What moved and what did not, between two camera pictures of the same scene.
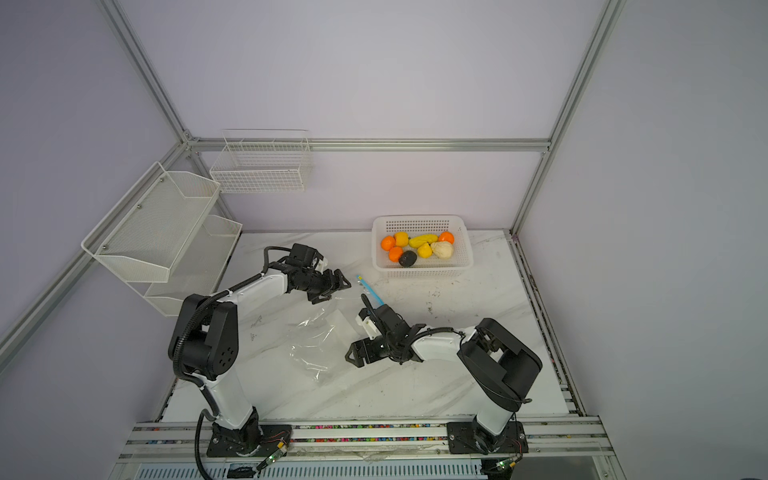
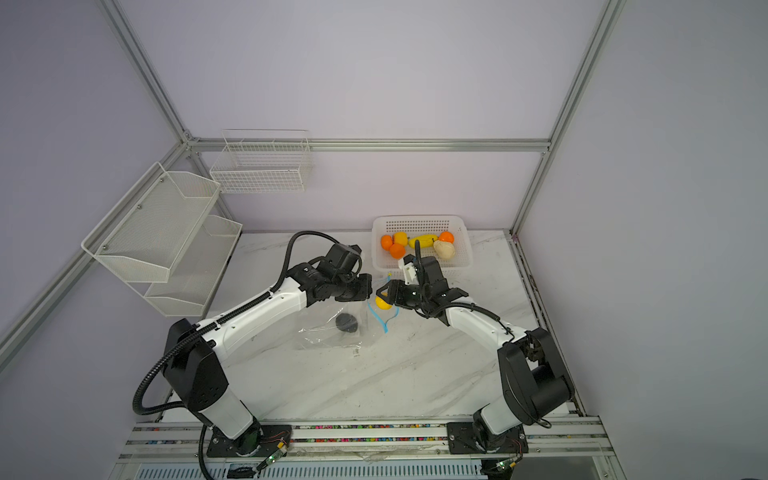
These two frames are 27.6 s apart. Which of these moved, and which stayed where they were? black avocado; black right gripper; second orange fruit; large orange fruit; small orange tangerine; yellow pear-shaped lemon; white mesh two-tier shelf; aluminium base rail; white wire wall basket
Moved: yellow pear-shaped lemon; black right gripper; black avocado
Stayed: large orange fruit; small orange tangerine; white mesh two-tier shelf; second orange fruit; white wire wall basket; aluminium base rail
